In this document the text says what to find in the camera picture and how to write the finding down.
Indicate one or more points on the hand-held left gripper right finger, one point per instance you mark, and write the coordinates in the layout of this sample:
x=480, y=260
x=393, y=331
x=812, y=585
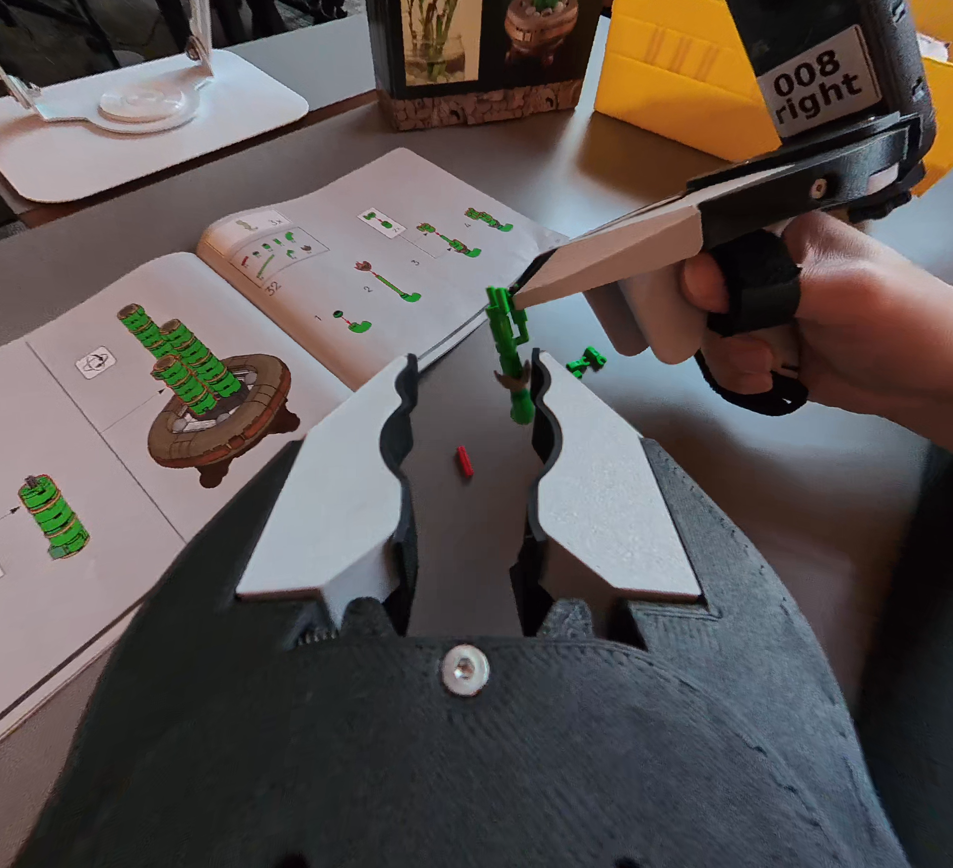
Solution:
x=618, y=510

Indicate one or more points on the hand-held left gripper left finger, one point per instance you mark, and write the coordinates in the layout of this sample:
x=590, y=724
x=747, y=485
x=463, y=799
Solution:
x=327, y=510

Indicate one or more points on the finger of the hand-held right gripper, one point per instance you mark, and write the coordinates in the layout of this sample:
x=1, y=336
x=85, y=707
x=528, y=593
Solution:
x=618, y=257

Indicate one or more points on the green lego bamboo stem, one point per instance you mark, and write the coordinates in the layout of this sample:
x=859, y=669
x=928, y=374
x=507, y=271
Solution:
x=510, y=354

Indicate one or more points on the small green lego clip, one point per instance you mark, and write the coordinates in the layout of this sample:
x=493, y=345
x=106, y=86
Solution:
x=584, y=361

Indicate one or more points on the red lego pin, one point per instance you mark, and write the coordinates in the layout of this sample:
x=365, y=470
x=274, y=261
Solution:
x=465, y=460

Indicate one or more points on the lego instruction booklet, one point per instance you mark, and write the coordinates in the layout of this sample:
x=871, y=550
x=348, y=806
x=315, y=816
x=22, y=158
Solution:
x=223, y=332

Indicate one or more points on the black lego set box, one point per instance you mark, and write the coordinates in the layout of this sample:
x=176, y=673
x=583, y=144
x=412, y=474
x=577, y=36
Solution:
x=506, y=26

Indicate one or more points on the person's right hand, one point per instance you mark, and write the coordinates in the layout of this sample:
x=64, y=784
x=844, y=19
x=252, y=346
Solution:
x=871, y=332

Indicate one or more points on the yellow plastic bin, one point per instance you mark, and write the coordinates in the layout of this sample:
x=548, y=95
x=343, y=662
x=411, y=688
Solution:
x=670, y=78

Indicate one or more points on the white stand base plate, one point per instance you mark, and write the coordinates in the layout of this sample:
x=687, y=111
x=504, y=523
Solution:
x=149, y=123

